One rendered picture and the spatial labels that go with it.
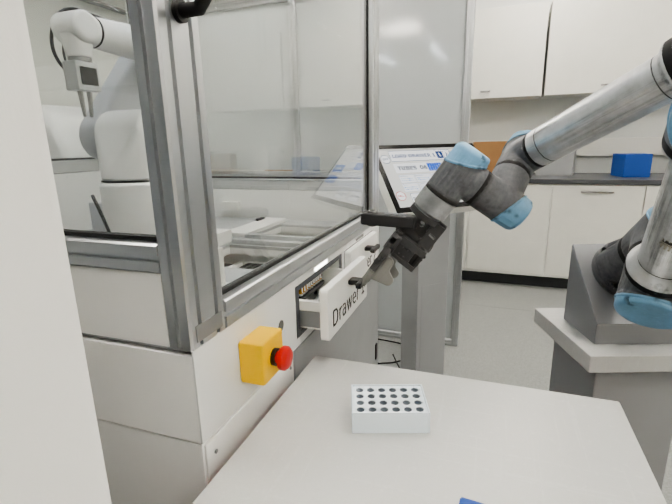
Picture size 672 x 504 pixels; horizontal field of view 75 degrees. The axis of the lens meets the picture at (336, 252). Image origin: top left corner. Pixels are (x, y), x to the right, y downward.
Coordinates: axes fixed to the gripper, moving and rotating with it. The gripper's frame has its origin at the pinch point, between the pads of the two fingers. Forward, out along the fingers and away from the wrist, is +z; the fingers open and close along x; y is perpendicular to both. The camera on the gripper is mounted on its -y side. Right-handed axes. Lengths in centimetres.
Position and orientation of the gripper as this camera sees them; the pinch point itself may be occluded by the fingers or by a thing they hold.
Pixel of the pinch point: (366, 276)
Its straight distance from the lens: 98.8
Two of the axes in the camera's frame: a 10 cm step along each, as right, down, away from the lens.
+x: 3.4, -2.4, 9.1
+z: -5.3, 7.6, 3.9
